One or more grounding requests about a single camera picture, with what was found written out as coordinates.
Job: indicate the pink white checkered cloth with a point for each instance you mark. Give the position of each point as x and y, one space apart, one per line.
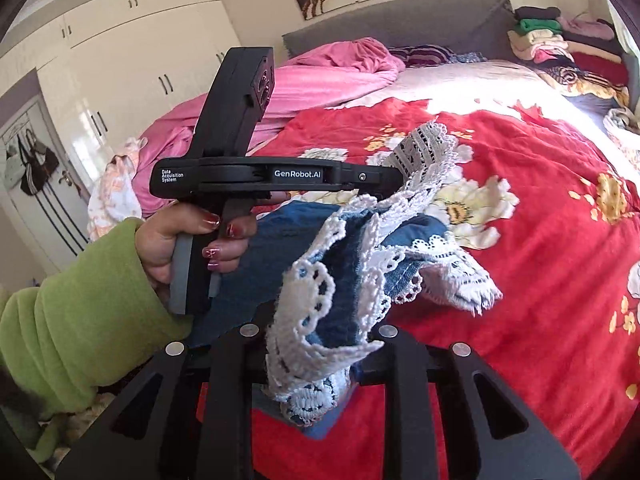
112 195

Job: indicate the grey white crumpled cloth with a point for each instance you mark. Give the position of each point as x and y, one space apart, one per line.
622 125

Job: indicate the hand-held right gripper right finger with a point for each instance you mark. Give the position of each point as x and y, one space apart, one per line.
407 385

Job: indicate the dark hanging handbag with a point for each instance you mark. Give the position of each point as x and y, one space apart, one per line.
40 165

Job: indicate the white door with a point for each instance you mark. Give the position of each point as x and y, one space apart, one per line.
55 220

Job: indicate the purple striped pillow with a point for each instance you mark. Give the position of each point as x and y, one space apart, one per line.
425 55

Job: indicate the person's left forearm green sleeve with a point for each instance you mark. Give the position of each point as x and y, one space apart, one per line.
75 335

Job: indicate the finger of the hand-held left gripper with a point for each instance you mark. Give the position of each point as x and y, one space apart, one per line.
372 177

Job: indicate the pink duvet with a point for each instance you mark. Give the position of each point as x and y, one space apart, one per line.
350 60

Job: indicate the blue denim pants lace trim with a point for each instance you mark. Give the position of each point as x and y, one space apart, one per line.
300 230

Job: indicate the grey padded headboard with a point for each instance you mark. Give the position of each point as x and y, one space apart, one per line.
425 25

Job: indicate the red floral blanket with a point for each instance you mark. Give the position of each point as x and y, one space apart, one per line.
540 260

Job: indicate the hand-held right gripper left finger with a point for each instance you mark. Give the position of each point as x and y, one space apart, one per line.
235 375

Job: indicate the cream wardrobe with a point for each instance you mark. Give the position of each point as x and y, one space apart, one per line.
150 45

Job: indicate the person's left hand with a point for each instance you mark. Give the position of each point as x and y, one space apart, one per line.
160 240

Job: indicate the stack of folded clothes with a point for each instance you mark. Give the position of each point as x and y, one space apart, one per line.
540 40

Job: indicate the pale hanging bag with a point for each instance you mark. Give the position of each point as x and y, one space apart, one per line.
12 170

